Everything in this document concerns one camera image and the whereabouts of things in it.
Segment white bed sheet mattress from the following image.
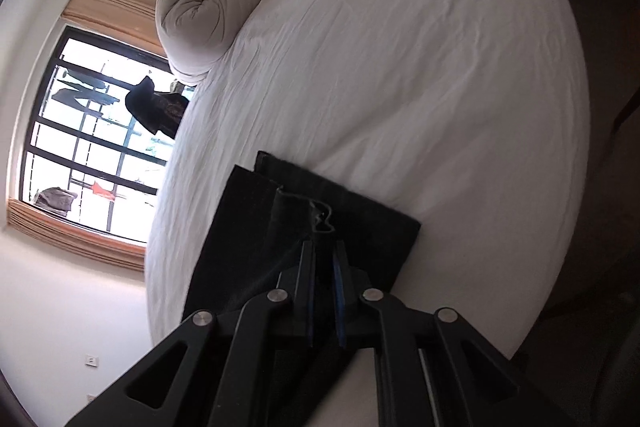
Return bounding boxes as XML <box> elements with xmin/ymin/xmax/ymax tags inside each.
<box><xmin>145</xmin><ymin>0</ymin><xmax>589</xmax><ymax>355</ymax></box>

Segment upper wall socket plate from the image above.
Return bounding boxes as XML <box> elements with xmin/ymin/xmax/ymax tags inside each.
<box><xmin>85</xmin><ymin>355</ymin><xmax>99</xmax><ymax>369</ymax></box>

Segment beige window curtain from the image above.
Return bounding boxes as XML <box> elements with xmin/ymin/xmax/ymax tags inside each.
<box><xmin>62</xmin><ymin>0</ymin><xmax>166</xmax><ymax>57</ymax></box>

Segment black denim pants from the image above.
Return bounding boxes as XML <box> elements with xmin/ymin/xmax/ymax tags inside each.
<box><xmin>182</xmin><ymin>152</ymin><xmax>421</xmax><ymax>317</ymax></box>

